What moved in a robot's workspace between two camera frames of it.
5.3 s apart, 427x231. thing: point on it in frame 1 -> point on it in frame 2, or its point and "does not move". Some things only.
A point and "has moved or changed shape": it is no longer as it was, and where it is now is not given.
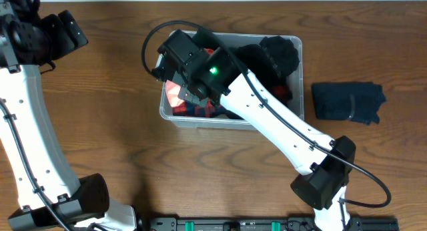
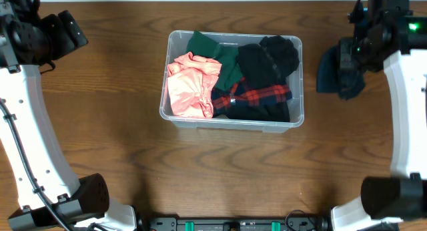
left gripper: x=73 y=29 does not move
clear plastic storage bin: x=273 y=62 does not move
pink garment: x=172 y=91 has moved or changed shape
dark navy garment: x=358 y=101 -> x=330 y=79
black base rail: x=266 y=223 does not move
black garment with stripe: x=273 y=59 does not move
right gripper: x=189 y=93 -> x=350 y=45
